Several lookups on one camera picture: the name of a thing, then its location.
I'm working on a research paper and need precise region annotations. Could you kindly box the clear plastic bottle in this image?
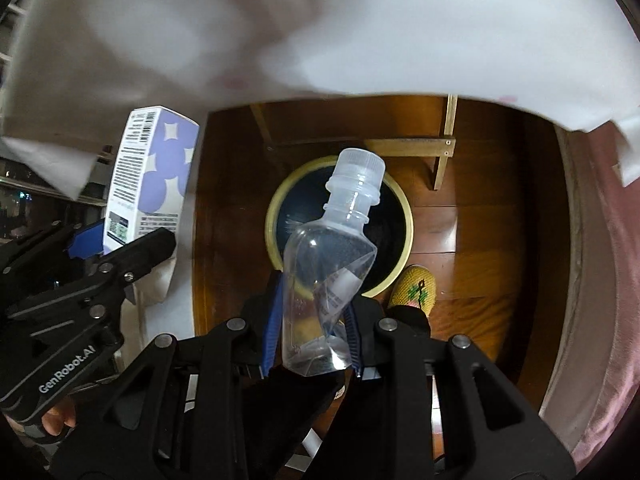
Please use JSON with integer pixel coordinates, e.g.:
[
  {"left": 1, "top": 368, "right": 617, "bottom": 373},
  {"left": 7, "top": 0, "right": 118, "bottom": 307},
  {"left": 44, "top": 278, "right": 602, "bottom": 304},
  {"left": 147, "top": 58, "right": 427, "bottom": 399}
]
[{"left": 282, "top": 148, "right": 385, "bottom": 377}]

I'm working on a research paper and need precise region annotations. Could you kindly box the white purple carton box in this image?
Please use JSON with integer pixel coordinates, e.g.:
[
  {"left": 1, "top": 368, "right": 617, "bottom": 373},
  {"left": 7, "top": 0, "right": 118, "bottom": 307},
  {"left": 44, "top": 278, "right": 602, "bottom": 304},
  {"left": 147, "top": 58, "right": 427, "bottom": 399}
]
[{"left": 103, "top": 106, "right": 200, "bottom": 252}]

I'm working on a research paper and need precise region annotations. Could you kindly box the left hand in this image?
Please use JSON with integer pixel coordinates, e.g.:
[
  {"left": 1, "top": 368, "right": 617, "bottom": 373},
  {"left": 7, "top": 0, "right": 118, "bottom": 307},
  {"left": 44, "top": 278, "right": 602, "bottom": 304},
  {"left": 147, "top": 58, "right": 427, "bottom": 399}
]
[{"left": 41, "top": 396, "right": 76, "bottom": 437}]

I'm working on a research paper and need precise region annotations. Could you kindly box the right yellow slipper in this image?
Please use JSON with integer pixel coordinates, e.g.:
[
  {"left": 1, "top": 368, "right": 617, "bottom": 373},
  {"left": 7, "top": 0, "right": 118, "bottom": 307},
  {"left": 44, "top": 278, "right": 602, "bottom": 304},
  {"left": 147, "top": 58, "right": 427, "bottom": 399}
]
[{"left": 387, "top": 264, "right": 436, "bottom": 316}]

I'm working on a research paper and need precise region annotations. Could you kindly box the dark bin with yellow rim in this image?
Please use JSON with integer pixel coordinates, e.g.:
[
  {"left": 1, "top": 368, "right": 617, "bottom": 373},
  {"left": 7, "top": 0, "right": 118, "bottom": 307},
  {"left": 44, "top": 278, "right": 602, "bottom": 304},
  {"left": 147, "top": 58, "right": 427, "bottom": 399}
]
[{"left": 265, "top": 156, "right": 414, "bottom": 298}]

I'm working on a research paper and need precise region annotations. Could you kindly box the cartoon printed tablecloth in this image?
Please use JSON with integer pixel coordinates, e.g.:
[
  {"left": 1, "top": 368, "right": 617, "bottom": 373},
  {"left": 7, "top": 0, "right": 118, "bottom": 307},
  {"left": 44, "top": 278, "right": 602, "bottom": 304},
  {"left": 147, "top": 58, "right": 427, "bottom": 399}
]
[{"left": 1, "top": 0, "right": 639, "bottom": 197}]

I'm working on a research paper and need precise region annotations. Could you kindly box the pink bed cover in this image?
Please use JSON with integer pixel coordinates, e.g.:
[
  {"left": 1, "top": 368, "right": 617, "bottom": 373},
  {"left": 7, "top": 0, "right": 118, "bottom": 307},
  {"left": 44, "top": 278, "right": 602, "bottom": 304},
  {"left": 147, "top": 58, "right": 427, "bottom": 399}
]
[{"left": 540, "top": 124, "right": 639, "bottom": 469}]

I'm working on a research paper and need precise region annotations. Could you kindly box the wooden table frame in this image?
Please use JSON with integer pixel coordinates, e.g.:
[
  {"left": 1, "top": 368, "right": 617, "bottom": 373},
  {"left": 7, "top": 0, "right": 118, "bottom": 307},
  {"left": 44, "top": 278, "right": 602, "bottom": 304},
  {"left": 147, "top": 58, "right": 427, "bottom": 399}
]
[{"left": 250, "top": 94, "right": 458, "bottom": 191}]

